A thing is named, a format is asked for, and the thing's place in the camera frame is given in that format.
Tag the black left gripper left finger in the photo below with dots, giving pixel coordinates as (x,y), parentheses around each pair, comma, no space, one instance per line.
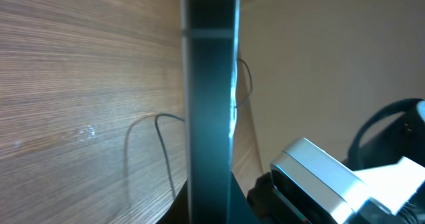
(178,213)

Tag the teal Galaxy smartphone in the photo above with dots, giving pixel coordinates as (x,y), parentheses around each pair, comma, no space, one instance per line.
(209,50)

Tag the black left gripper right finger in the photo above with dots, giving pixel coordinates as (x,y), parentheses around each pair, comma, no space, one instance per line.
(240,211)

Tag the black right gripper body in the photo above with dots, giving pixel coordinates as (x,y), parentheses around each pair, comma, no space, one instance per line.
(266,205)

